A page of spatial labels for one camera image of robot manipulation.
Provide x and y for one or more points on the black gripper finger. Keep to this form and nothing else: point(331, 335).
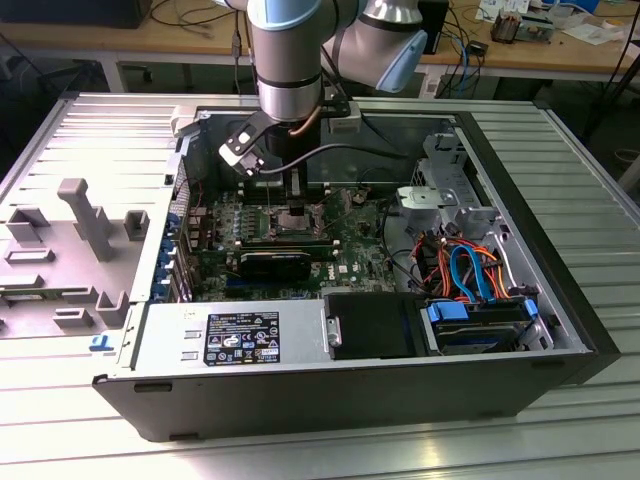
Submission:
point(292, 187)
point(302, 187)

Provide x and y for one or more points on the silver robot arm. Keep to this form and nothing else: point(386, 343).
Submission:
point(285, 50)

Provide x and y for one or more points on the RAM slot black clips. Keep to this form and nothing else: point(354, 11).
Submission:
point(315, 196)
point(315, 188)

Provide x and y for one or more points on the CPU socket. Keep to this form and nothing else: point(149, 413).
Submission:
point(272, 227)

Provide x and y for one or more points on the blue expansion slot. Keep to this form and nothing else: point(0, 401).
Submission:
point(250, 289)

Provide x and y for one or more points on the green RAM stick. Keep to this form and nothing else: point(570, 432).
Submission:
point(285, 250)

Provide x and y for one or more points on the black graphics card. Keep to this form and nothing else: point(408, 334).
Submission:
point(272, 267)

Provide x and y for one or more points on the green motherboard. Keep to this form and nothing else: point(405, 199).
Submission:
point(360, 260)

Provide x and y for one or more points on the white case latch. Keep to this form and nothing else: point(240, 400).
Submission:
point(182, 122)

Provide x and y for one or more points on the blue plastic card retainer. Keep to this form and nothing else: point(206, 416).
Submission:
point(166, 260)

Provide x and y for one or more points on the hard disk in blue carrier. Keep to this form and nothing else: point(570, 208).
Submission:
point(447, 312)

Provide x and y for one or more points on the silver power supply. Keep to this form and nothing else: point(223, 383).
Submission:
point(165, 340)

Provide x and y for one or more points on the black PC case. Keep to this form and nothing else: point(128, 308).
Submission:
point(300, 400)

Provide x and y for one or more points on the small black box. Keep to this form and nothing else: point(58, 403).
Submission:
point(477, 48)

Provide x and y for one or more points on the wooden workbench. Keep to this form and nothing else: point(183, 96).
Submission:
point(75, 37)

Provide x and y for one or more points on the large black box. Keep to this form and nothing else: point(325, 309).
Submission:
point(75, 12)

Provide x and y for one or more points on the grey parts rack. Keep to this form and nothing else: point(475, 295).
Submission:
point(65, 272)

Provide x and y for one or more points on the brown coil component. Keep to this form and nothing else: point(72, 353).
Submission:
point(504, 27)

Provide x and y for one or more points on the white booklet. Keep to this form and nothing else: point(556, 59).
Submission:
point(500, 9)

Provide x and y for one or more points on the grey metal device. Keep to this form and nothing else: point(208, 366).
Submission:
point(535, 27)

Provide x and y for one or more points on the white papers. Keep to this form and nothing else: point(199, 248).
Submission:
point(595, 32)

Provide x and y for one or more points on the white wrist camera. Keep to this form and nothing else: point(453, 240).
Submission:
point(345, 126)
point(235, 157)

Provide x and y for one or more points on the grey metal bracket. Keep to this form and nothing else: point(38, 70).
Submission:
point(425, 197)

